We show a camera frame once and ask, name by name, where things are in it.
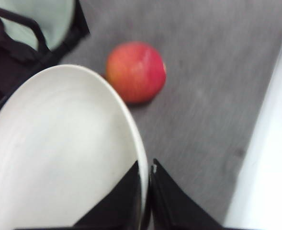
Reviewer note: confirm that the white plate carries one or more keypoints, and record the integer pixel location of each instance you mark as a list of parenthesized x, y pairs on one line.
[(67, 139)]

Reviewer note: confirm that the green plate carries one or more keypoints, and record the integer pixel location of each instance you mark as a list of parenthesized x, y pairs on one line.
[(54, 18)]

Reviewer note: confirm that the black plate rack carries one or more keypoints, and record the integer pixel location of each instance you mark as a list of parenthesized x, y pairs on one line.
[(18, 61)]

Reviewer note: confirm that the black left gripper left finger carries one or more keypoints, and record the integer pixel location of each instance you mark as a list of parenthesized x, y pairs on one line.
[(120, 210)]

